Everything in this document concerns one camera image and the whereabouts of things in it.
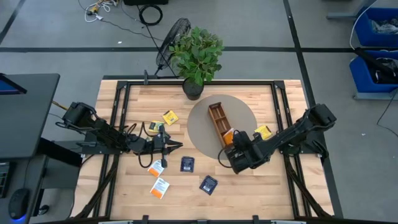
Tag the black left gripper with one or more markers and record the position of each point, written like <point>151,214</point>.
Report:
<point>155,147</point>

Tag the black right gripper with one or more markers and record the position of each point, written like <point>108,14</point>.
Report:
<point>248,152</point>

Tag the black green tea packet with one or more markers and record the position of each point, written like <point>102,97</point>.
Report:
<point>168,135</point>

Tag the dark blue tea packet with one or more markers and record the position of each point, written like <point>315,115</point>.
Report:
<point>187,164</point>
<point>208,185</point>

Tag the white and orange tea packet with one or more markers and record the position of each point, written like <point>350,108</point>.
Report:
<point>160,188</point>
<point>155,168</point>

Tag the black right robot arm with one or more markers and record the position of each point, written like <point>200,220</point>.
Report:
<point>295,130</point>

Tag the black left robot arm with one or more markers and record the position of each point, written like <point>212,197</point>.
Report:
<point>102,133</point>

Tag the yellow green tea packet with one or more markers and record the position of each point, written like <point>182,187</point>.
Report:
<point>155,126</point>

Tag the yellow tea packet black label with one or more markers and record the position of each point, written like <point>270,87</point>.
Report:
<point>170,117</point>

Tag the wooden tea organizer box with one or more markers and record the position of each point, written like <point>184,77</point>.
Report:
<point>217,116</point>

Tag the yellow tea packet blue print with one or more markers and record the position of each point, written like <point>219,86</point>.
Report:
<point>263,132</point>

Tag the round grey mat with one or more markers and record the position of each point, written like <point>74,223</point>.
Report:
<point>202,124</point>

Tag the green potted plant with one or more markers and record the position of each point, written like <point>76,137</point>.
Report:
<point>196,56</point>

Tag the black standing fan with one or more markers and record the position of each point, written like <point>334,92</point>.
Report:
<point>172,37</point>

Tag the person's shoe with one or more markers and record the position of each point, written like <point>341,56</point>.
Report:
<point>44,209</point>

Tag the black floor box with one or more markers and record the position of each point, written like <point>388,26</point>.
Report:
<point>146,2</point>

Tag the black desk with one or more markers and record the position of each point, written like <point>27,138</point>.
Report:
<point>25,124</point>

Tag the blue storage bin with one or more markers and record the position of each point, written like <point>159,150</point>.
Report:
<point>370,28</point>
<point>360,74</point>

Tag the black computer mouse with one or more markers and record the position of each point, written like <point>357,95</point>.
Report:
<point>18,203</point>

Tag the black tripod bar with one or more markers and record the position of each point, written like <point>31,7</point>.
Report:
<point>371,60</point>

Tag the black keyboard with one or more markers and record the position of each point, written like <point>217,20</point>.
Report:
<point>3,180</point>

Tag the desk monitor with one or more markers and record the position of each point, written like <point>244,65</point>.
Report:
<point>9,87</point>

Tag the black aluminium table frame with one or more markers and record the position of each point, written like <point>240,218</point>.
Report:
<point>199,82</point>

